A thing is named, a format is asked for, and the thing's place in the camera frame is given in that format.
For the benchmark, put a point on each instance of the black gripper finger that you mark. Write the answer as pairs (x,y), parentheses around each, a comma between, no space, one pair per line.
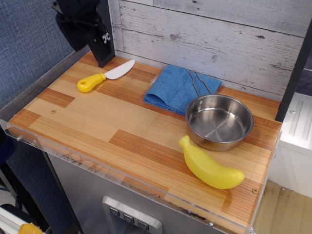
(74,36)
(100,43)

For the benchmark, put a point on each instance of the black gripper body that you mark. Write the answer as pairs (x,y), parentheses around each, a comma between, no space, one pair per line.
(77,13)

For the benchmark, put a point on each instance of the yellow handled white toy knife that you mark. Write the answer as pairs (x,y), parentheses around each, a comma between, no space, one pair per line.
(86,84)

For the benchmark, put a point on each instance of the clear acrylic counter guard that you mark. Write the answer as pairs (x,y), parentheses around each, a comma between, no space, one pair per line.
(144,156)

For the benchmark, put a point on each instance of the blue folded cloth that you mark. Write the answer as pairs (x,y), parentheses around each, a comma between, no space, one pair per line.
(176,87)

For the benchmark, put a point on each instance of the stainless steel pan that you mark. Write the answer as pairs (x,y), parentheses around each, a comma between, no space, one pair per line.
(214,121)

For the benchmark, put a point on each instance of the stainless steel cabinet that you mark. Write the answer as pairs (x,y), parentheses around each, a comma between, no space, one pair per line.
(85,188)

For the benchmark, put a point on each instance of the silver button control panel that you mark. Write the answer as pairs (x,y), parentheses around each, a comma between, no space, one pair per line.
(124,219)

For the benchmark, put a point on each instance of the yellow toy banana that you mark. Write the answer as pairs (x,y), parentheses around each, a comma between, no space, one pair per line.
(207,169)

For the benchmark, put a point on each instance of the yellow object bottom left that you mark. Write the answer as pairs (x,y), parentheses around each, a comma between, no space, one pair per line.
(29,228)

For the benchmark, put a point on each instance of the white appliance at right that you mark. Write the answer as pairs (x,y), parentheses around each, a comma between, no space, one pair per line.
(291,166)

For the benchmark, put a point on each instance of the black back corner post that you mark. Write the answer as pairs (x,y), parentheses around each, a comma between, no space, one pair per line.
(103,11)

